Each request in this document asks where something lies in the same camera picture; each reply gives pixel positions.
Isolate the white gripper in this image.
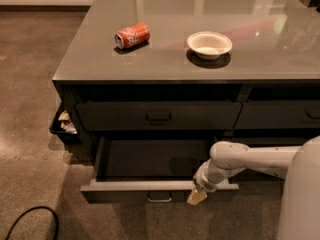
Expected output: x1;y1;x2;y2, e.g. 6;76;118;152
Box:
187;160;228;205

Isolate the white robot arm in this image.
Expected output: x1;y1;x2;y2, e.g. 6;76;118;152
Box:
187;137;320;240

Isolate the dark grey drawer cabinet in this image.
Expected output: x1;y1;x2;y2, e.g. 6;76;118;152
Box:
52;0;320;186

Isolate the black trash bin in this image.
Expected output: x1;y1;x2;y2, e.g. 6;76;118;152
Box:
49;104;81;145

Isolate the crumpled trash in bin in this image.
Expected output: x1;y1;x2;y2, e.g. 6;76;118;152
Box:
58;110;77;134

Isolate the white paper bowl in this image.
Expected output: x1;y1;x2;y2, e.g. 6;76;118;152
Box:
187;31;233;60

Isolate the orange soda can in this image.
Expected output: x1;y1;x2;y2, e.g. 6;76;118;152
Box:
115;23;151;49

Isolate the black floor cable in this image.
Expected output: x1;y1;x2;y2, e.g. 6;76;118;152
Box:
4;205;60;240

